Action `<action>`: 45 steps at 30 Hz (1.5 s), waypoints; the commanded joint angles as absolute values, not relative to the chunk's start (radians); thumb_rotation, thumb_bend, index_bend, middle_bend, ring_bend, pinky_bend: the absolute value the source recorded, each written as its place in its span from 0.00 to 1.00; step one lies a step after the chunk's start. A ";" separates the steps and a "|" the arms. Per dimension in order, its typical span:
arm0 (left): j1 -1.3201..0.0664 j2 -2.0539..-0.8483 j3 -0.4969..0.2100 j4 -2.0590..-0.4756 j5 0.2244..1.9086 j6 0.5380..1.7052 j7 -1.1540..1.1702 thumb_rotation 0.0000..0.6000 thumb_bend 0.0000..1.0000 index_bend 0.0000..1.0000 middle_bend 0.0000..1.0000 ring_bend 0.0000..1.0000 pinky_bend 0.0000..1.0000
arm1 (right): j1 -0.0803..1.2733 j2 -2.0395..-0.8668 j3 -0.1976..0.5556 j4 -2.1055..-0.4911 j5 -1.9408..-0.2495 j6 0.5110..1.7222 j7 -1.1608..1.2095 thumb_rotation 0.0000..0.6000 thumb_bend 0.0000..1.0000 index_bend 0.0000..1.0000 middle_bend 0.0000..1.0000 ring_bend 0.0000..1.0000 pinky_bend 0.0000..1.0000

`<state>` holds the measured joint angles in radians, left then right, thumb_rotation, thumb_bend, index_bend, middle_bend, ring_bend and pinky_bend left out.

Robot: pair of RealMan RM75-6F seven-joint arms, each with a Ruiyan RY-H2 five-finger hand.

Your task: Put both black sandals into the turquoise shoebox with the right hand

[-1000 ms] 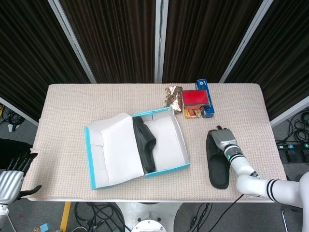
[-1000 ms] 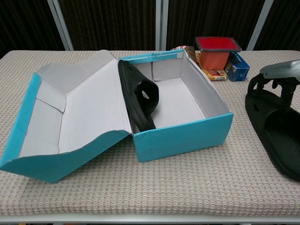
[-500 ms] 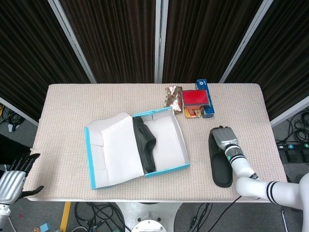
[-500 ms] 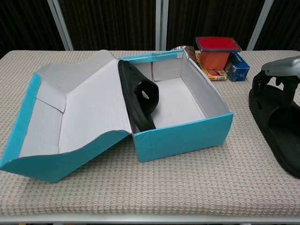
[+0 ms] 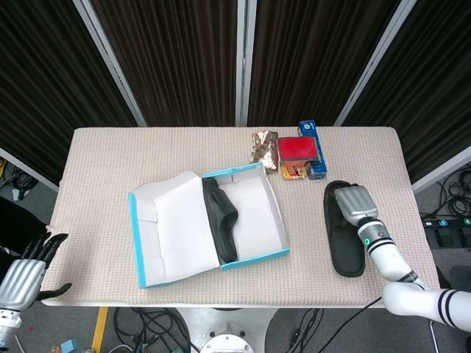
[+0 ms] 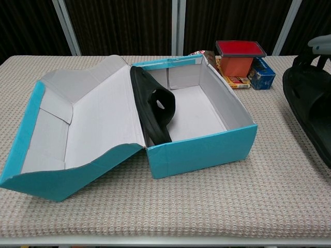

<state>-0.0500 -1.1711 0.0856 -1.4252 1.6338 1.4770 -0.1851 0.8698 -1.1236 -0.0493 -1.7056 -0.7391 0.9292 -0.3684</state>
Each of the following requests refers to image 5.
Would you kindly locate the yellow floor strip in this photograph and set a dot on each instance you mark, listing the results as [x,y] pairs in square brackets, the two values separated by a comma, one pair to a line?
[100,327]

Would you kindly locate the grey metal chair leg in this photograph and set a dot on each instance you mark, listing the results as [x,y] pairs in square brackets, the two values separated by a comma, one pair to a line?
[434,338]

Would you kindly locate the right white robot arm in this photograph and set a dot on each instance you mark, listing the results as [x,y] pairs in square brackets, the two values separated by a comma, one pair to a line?
[390,261]

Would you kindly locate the light blue shoe box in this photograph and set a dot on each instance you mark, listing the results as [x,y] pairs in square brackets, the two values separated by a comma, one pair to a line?
[184,235]

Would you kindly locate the dark corrugated partition panel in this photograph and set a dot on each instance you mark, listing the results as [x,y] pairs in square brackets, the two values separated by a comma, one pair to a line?
[176,55]
[441,73]
[37,73]
[312,55]

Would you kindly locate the gold foil wrapper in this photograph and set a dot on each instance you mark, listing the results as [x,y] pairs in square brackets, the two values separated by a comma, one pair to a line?
[263,150]

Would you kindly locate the grey aluminium partition post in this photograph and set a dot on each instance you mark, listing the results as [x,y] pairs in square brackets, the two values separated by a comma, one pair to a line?
[244,73]
[29,171]
[441,171]
[110,64]
[375,64]

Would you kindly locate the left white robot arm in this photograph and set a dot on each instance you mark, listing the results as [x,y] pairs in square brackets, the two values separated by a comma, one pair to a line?
[7,325]

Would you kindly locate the black foot pedal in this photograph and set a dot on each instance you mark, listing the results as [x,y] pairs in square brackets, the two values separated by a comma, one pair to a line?
[447,239]

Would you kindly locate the black rubber slipper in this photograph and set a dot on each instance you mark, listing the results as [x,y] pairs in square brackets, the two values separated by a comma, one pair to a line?
[346,253]
[221,209]

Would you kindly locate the red lidded orange container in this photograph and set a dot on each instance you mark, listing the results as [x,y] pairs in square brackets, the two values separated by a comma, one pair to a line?
[296,148]

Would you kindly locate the blue cardboard box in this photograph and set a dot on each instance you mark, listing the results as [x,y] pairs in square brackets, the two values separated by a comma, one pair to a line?
[309,128]

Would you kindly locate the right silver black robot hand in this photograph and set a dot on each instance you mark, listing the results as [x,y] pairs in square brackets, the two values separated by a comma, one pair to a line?
[355,202]

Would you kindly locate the yellow red snack packet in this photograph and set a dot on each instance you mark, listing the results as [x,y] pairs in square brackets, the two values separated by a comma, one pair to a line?
[292,172]

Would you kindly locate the small blue block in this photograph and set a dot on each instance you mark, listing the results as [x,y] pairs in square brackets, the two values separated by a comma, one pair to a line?
[69,347]

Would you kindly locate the beige cloth-covered table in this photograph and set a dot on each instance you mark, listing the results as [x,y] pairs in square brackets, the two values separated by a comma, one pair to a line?
[110,165]

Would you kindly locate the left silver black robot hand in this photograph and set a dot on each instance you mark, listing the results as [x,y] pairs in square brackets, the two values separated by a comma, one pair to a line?
[18,283]

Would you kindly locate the white silver robot base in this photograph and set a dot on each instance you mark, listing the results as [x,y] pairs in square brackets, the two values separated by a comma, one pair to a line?
[226,331]

